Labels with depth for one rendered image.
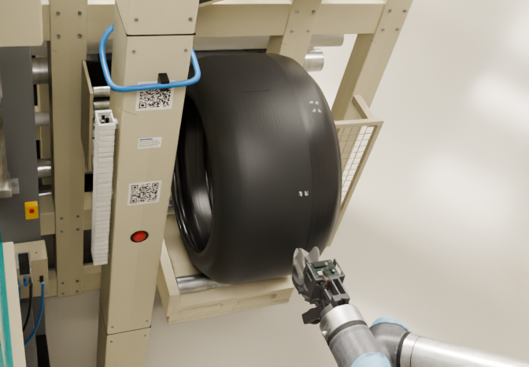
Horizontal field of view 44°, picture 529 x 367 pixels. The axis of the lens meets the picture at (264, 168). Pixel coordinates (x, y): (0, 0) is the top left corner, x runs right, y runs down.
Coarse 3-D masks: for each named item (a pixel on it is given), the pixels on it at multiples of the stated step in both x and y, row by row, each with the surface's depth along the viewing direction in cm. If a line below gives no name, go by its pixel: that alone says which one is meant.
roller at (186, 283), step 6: (180, 276) 175; (186, 276) 175; (192, 276) 175; (198, 276) 175; (204, 276) 176; (282, 276) 185; (180, 282) 173; (186, 282) 174; (192, 282) 174; (198, 282) 175; (204, 282) 175; (210, 282) 176; (180, 288) 173; (186, 288) 174; (192, 288) 174; (198, 288) 175; (204, 288) 176; (210, 288) 177
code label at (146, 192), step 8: (136, 184) 150; (144, 184) 151; (152, 184) 151; (160, 184) 152; (128, 192) 151; (136, 192) 152; (144, 192) 152; (152, 192) 153; (128, 200) 153; (136, 200) 154; (144, 200) 154; (152, 200) 155
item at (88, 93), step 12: (96, 60) 187; (108, 60) 188; (84, 72) 182; (96, 72) 189; (84, 84) 185; (96, 84) 192; (84, 96) 187; (96, 96) 180; (108, 96) 181; (84, 108) 190; (96, 108) 181; (108, 108) 183; (84, 120) 193; (84, 132) 196; (84, 144) 198
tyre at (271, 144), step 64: (192, 64) 165; (256, 64) 156; (192, 128) 191; (256, 128) 143; (320, 128) 148; (192, 192) 193; (256, 192) 142; (320, 192) 148; (192, 256) 171; (256, 256) 149
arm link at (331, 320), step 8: (328, 312) 134; (336, 312) 133; (344, 312) 133; (352, 312) 133; (360, 312) 135; (328, 320) 133; (336, 320) 132; (344, 320) 131; (352, 320) 131; (360, 320) 132; (320, 328) 135; (328, 328) 132; (328, 336) 132
